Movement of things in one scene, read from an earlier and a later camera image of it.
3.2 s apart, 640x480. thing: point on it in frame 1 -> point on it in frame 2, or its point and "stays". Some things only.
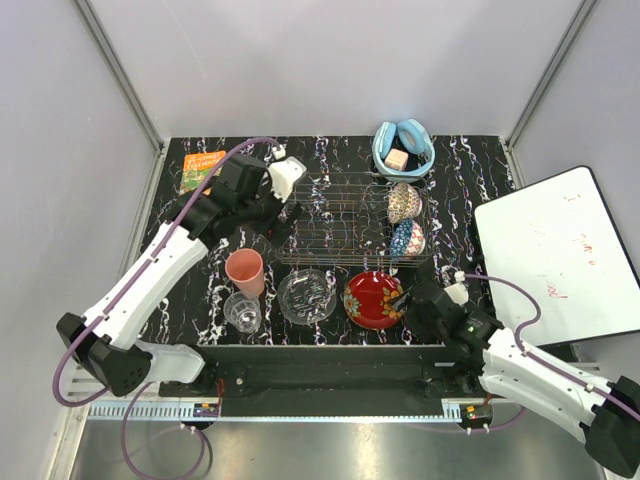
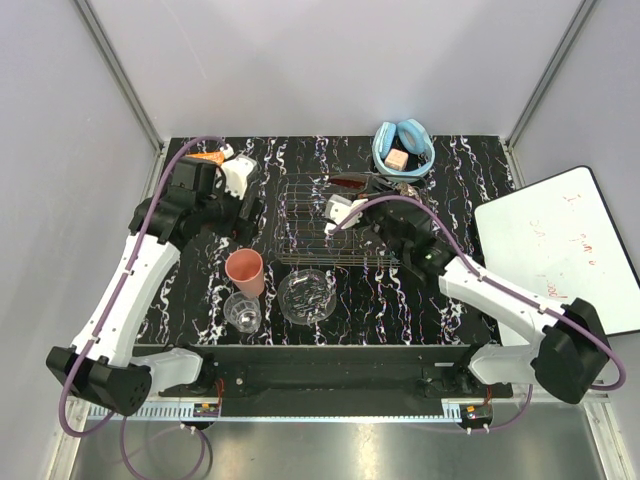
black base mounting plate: [325, 381] stays
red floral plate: [366, 300] -> [353, 181]
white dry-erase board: [559, 238] stays
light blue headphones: [415, 139] stays
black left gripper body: [264, 219] -> [225, 217]
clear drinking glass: [243, 311] stays
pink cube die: [396, 159] stays
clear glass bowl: [306, 297] stays
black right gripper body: [421, 328] -> [376, 216]
